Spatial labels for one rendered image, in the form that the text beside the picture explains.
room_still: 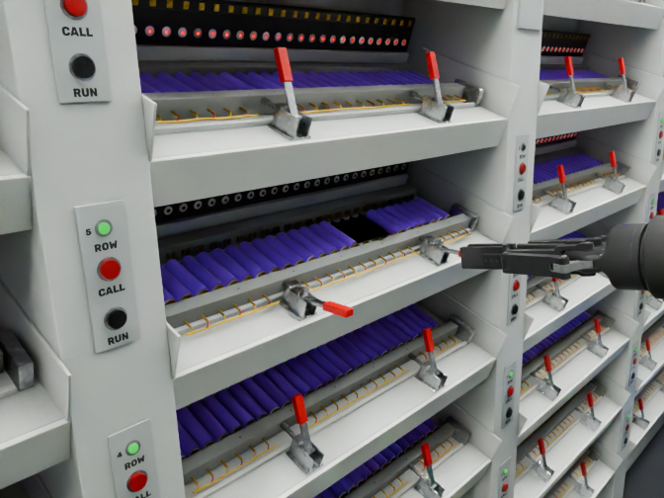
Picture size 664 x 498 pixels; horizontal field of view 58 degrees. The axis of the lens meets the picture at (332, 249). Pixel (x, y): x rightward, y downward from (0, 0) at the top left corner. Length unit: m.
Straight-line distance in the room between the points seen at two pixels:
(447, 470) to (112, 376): 0.70
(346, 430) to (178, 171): 0.44
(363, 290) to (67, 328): 0.38
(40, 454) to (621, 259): 0.59
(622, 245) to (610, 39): 1.00
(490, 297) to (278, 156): 0.54
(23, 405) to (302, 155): 0.35
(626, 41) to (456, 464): 1.05
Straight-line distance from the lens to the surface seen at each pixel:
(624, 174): 1.63
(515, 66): 0.98
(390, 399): 0.90
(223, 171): 0.57
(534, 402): 1.34
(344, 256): 0.77
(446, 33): 1.03
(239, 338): 0.64
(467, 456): 1.15
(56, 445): 0.56
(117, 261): 0.52
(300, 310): 0.67
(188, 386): 0.60
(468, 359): 1.04
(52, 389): 0.56
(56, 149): 0.49
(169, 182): 0.55
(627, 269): 0.72
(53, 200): 0.49
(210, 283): 0.68
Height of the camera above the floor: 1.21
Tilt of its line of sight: 15 degrees down
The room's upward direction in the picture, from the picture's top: 2 degrees counter-clockwise
